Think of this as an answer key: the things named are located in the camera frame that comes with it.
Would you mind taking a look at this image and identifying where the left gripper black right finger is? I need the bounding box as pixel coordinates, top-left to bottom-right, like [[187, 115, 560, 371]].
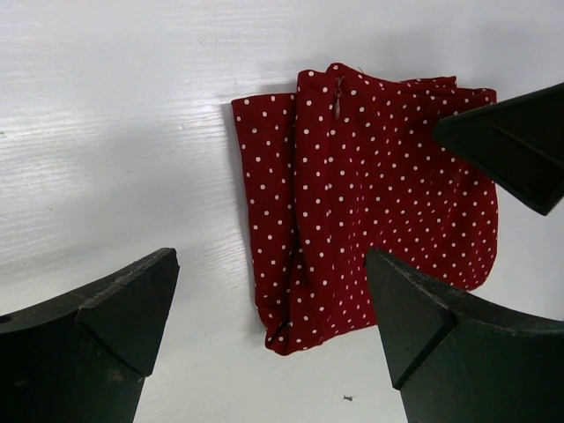
[[365, 249, 563, 423]]

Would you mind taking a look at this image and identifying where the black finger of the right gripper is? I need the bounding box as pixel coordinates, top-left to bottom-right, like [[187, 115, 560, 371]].
[[432, 84, 563, 216]]

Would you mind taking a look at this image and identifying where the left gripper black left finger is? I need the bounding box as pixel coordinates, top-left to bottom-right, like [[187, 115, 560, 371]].
[[1, 248, 180, 422]]

